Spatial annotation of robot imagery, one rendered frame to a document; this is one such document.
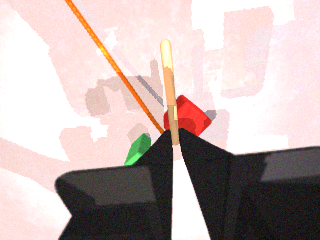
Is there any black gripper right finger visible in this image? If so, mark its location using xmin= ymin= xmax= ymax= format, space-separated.
xmin=178 ymin=128 xmax=320 ymax=240

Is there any thin wooden stick with orange string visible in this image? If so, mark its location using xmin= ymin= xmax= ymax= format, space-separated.
xmin=65 ymin=0 xmax=179 ymax=146

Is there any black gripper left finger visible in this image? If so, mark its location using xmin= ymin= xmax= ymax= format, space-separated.
xmin=54 ymin=129 xmax=174 ymax=240

